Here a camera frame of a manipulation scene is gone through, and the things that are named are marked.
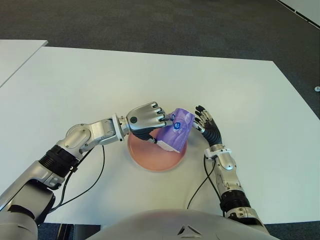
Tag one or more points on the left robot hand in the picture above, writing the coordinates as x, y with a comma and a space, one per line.
145, 118

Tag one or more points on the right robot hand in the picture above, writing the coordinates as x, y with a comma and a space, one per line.
212, 132

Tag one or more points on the purple tissue paper pack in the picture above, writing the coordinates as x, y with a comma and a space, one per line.
180, 137

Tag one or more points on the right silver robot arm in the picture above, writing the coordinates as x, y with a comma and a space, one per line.
230, 180

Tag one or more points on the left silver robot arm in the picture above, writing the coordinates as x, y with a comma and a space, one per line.
62, 155

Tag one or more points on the pink round plate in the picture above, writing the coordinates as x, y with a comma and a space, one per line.
155, 160

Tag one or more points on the grey robot torso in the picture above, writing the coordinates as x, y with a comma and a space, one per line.
162, 225

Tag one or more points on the small white round floor object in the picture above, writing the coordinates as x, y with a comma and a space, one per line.
317, 88

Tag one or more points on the plain white table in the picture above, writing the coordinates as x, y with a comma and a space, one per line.
15, 57

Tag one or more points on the white table with seam line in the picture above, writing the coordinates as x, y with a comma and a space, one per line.
306, 8

